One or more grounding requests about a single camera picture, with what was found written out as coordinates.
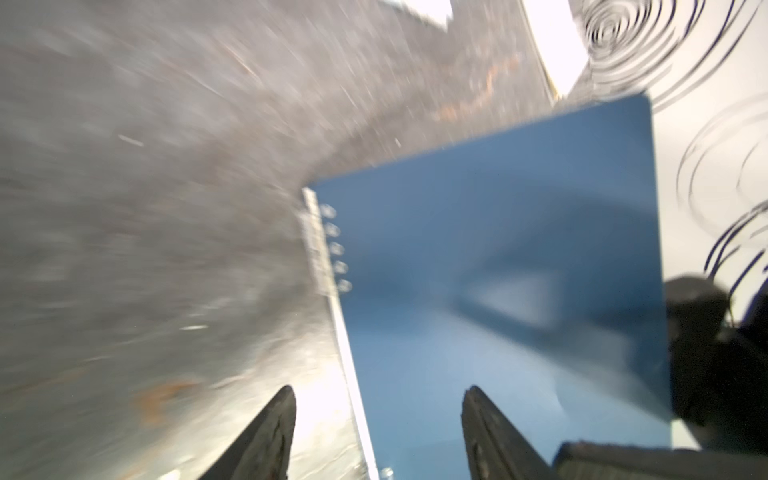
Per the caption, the white lined spiral notebook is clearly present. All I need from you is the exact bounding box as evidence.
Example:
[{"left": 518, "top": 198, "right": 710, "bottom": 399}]
[{"left": 521, "top": 0, "right": 589, "bottom": 100}]

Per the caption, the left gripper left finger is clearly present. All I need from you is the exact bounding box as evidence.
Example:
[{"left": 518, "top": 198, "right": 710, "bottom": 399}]
[{"left": 199, "top": 385, "right": 297, "bottom": 480}]

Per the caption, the light blue notebook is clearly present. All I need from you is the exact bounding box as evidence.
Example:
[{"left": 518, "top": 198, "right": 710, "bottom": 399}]
[{"left": 382, "top": 0, "right": 453, "bottom": 31}]

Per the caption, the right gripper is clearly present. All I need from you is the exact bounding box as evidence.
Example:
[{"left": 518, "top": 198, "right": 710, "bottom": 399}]
[{"left": 552, "top": 276, "right": 767, "bottom": 480}]

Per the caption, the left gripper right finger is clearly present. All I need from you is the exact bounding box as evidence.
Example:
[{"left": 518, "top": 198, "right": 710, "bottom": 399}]
[{"left": 461, "top": 385, "right": 559, "bottom": 480}]

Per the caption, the dark blue notebook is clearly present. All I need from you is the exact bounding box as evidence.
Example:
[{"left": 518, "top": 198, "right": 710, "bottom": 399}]
[{"left": 303, "top": 95, "right": 671, "bottom": 479}]

